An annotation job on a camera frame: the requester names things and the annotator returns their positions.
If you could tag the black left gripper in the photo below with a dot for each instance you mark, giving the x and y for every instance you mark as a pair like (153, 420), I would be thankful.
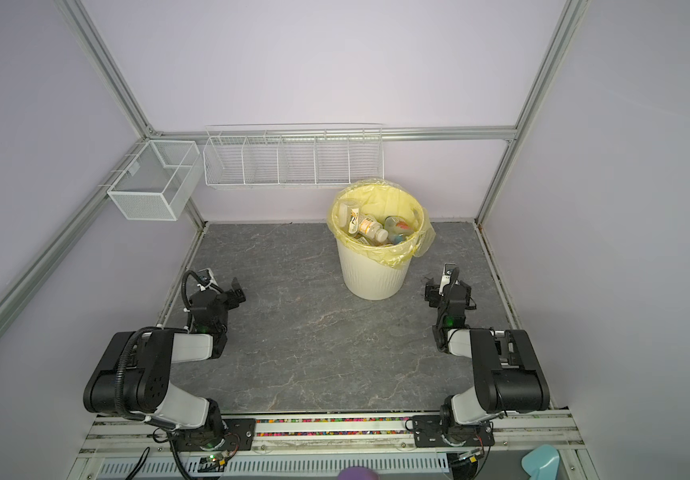
(230, 298)

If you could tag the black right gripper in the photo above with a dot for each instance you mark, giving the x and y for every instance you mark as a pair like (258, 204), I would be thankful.
(433, 293)

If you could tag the white bottle orange label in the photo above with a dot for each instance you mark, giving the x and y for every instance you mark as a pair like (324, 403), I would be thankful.
(370, 228)

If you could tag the small bottle blue red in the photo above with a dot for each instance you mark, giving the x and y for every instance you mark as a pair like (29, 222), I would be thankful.
(399, 229)

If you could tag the clear bottle green cap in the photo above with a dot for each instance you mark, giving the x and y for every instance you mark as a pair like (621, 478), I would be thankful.
(348, 216)

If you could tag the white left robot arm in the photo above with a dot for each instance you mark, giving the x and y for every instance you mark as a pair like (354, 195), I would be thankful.
(133, 377)

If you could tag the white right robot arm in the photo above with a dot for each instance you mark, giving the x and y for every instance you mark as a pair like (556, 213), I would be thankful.
(507, 375)

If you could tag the white ribbed trash bin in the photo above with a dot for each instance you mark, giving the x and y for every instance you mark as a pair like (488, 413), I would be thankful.
(367, 278)

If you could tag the yellow bin liner bag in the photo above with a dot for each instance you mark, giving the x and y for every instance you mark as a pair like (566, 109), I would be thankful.
(381, 199)

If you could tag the white mesh box basket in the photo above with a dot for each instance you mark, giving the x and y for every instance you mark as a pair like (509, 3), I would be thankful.
(159, 181)

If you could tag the light blue object corner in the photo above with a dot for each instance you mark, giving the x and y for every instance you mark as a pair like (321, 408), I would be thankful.
(542, 463)

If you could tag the purple object bottom edge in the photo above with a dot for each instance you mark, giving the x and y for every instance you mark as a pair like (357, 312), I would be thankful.
(358, 473)

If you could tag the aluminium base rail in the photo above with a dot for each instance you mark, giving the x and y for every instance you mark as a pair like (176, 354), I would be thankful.
(317, 446)

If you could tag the white wire shelf basket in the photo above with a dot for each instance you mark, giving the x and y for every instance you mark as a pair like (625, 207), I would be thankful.
(307, 155)

